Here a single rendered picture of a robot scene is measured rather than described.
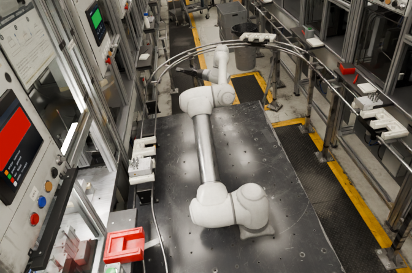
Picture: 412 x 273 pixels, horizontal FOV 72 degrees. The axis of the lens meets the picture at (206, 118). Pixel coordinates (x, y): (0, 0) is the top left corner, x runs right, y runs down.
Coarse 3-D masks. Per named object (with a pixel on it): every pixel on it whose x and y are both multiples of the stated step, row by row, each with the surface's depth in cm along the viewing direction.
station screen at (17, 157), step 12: (12, 108) 77; (0, 120) 71; (0, 132) 70; (36, 132) 86; (24, 144) 79; (36, 144) 85; (12, 156) 73; (24, 156) 78; (12, 168) 73; (24, 168) 77; (12, 180) 72
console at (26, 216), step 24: (0, 72) 78; (0, 96) 76; (24, 96) 86; (48, 144) 96; (48, 168) 93; (0, 192) 69; (24, 192) 79; (48, 192) 90; (0, 216) 69; (24, 216) 77; (0, 240) 68; (24, 240) 76; (0, 264) 67; (24, 264) 74
